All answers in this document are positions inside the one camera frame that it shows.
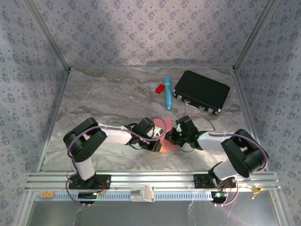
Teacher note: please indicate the pink square paper sheet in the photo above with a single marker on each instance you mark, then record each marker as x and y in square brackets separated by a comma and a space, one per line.
[164, 122]

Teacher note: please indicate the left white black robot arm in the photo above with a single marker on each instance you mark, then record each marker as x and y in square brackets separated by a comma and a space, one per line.
[85, 168]

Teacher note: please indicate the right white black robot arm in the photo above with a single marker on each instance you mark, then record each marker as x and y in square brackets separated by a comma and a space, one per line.
[211, 141]

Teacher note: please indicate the light blue pen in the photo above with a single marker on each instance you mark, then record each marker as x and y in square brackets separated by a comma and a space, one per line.
[168, 94]

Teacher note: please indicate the small red block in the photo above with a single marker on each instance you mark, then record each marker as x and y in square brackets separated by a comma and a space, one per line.
[159, 88]

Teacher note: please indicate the black case with chrome latches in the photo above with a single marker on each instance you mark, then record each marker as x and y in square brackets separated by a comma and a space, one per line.
[202, 90]

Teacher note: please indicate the right black electronics module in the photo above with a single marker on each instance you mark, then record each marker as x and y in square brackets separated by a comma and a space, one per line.
[219, 196]

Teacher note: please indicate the black electronics module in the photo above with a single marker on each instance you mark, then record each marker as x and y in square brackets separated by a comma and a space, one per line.
[87, 195]
[219, 196]

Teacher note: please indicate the left black electronics module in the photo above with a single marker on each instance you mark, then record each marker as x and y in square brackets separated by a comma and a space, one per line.
[87, 195]

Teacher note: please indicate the orange label tag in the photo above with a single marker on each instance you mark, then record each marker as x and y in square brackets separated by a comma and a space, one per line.
[47, 194]

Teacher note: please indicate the aluminium front mounting rail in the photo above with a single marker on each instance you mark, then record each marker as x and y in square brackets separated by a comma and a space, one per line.
[152, 179]

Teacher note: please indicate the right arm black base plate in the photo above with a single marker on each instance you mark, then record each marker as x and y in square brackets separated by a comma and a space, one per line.
[202, 181]

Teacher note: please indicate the white plastic bracket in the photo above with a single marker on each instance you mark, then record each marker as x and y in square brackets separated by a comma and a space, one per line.
[145, 193]

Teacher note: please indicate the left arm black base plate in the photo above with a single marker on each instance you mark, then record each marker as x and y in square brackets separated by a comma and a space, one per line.
[103, 182]

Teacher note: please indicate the aluminium table side rail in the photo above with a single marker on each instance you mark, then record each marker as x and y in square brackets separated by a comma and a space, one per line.
[60, 94]
[241, 94]

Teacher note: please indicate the aluminium frame leg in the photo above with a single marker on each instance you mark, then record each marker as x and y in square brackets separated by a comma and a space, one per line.
[24, 209]
[279, 209]

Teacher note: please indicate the aluminium corner post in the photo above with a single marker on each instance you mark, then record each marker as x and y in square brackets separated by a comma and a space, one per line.
[255, 35]
[56, 47]

